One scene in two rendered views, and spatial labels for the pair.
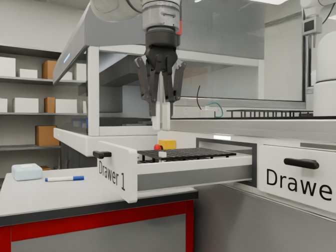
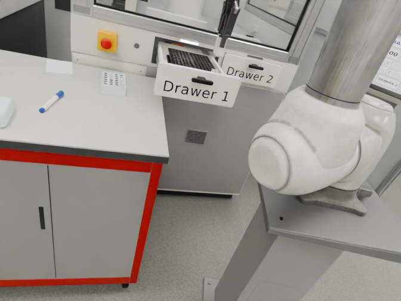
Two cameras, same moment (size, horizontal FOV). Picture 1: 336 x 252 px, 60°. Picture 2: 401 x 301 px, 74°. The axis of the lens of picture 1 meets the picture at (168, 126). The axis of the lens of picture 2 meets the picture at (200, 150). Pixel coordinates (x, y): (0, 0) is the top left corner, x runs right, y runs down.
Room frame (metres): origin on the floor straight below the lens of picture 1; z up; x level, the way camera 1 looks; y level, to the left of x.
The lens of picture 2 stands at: (0.54, 1.01, 1.19)
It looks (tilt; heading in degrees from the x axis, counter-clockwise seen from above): 32 degrees down; 277
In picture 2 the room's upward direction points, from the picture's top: 17 degrees clockwise
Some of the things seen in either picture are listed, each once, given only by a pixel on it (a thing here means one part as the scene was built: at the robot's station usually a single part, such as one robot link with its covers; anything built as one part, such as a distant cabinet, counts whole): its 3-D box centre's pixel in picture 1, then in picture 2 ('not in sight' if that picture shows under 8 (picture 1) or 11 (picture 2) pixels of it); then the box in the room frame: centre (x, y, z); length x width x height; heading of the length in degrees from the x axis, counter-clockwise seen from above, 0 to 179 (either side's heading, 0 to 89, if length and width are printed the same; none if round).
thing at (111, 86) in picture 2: not in sight; (113, 83); (1.03, 0.15, 0.78); 0.12 x 0.08 x 0.04; 122
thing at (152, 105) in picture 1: (149, 105); (224, 40); (0.69, 0.04, 1.02); 0.03 x 0.01 x 0.05; 116
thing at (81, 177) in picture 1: (64, 178); (52, 101); (1.09, 0.39, 0.77); 0.14 x 0.02 x 0.02; 107
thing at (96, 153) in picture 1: (103, 154); (201, 80); (0.71, 0.16, 0.91); 0.07 x 0.04 x 0.01; 26
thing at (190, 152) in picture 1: (184, 163); (190, 67); (0.81, -0.05, 0.87); 0.22 x 0.18 x 0.06; 116
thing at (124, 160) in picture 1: (113, 166); (198, 86); (0.72, 0.13, 0.87); 0.29 x 0.02 x 0.11; 26
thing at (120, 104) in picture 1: (134, 103); not in sight; (2.55, 0.30, 1.13); 1.78 x 1.14 x 0.45; 26
